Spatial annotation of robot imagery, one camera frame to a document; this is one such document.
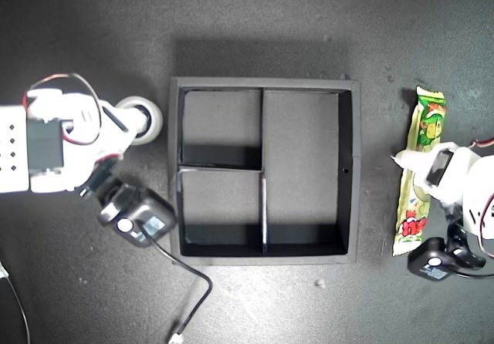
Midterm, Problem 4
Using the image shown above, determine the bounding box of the black tray with wells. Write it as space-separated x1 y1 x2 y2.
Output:
168 76 362 266

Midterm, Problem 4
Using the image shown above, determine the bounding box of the green printed snack bar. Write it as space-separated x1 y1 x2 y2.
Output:
392 85 448 258

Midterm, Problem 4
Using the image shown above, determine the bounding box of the red arm servo wire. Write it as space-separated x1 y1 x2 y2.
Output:
22 73 104 147
479 192 494 241

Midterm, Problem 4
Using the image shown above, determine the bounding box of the black camera cable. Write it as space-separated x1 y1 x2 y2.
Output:
148 238 214 344
455 268 494 280

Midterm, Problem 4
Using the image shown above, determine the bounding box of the thin black cable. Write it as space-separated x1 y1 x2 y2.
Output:
0 259 32 344

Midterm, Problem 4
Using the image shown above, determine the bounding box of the large white tape roll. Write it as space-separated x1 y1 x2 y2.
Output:
114 96 164 147

